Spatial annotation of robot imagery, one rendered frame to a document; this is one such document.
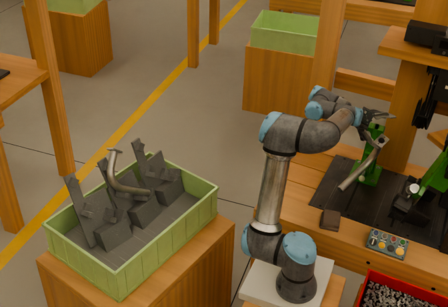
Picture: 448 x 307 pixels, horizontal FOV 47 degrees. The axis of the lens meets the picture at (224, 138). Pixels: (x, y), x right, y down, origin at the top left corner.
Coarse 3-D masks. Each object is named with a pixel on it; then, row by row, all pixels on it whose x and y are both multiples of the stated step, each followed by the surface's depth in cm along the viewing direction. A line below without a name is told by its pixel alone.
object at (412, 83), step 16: (336, 0) 220; (432, 0) 202; (320, 16) 227; (336, 16) 223; (416, 16) 208; (432, 16) 205; (320, 32) 231; (336, 32) 227; (320, 48) 235; (336, 48) 235; (320, 64) 239; (416, 64) 218; (320, 80) 243; (400, 80) 225; (416, 80) 222; (400, 96) 229; (416, 96) 225; (400, 112) 233; (400, 128) 237; (416, 128) 233; (400, 144) 241; (384, 160) 249; (400, 160) 245
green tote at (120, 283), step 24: (168, 168) 238; (192, 192) 235; (216, 192) 223; (72, 216) 213; (192, 216) 214; (48, 240) 206; (168, 240) 205; (72, 264) 202; (96, 264) 187; (144, 264) 196; (120, 288) 189
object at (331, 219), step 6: (324, 210) 217; (330, 210) 217; (324, 216) 214; (330, 216) 214; (336, 216) 214; (324, 222) 211; (330, 222) 211; (336, 222) 211; (324, 228) 211; (330, 228) 210; (336, 228) 210
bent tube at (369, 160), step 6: (378, 138) 209; (384, 138) 209; (378, 144) 208; (384, 144) 208; (378, 150) 214; (372, 156) 218; (366, 162) 219; (372, 162) 219; (360, 168) 218; (366, 168) 219; (354, 174) 216; (360, 174) 218; (348, 180) 215; (354, 180) 216; (342, 186) 214; (348, 186) 215
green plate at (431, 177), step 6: (438, 156) 206; (444, 156) 196; (438, 162) 200; (444, 162) 194; (432, 168) 205; (438, 168) 196; (444, 168) 197; (426, 174) 210; (432, 174) 199; (438, 174) 199; (444, 174) 198; (426, 180) 203; (432, 180) 202; (438, 180) 201; (444, 180) 199; (426, 186) 203; (432, 186) 203; (438, 186) 202; (444, 186) 201; (444, 192) 202
